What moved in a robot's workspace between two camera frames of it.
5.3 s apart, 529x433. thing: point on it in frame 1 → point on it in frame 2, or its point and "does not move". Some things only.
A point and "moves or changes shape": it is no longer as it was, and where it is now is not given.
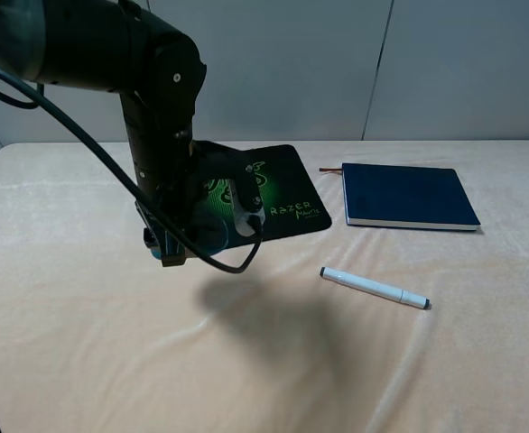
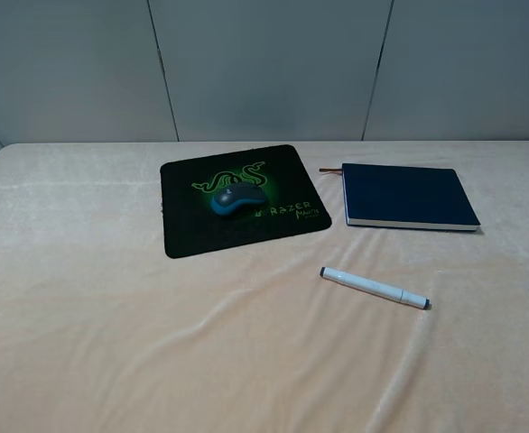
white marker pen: x=375 y=287 does not move
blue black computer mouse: x=208 y=228 moves or changes shape
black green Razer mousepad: x=288 y=201 does not move
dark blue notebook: x=406 y=197 does not move
